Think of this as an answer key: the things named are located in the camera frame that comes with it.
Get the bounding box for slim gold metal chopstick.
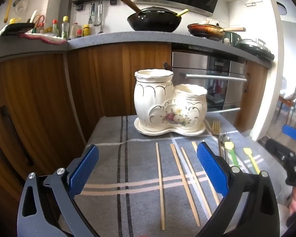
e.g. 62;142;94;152
204;119;214;136

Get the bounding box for black lidded pan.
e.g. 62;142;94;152
238;38;275;60

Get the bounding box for black tray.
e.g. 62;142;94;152
0;23;35;37

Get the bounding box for black cabinet handle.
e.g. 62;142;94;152
0;106;34;167

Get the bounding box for yellow handled spoon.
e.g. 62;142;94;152
243;148;261;175

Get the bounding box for green pot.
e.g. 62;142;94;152
224;32;242;47

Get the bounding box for black wok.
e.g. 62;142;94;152
118;0;182;33

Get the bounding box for pink and white cloth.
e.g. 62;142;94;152
22;32;67;45

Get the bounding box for hanging metal kitchen utensils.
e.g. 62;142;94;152
88;2;104;34

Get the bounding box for gold fork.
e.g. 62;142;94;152
212;120;222;156

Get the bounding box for stainless steel oven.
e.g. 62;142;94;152
171;51;248;119

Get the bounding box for white floral ceramic utensil holder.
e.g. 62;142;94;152
134;69;208;132

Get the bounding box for round ceiling lamp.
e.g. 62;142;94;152
276;1;287;17

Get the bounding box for silver fork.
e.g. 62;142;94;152
218;132;229;164

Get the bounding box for grey plaid cloth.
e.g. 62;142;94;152
57;114;294;237

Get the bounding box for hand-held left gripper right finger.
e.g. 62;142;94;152
196;141;281;237

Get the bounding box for wooden chair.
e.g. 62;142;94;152
277;76;296;122

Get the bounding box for wooden chopstick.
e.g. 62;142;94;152
181;147;213;218
155;142;165;230
192;141;221;206
170;143;201;227

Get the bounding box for brown frying pan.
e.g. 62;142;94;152
187;23;246;40

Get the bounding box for white ceramic holder tray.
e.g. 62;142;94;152
134;117;206;137

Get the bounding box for white plastic jug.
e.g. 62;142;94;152
70;23;81;39

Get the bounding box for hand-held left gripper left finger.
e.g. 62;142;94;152
17;144;100;237

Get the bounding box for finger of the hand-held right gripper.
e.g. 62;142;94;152
282;125;296;142
265;138;290;162

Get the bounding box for yellow spoon with green handle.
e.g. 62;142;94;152
223;141;240;168

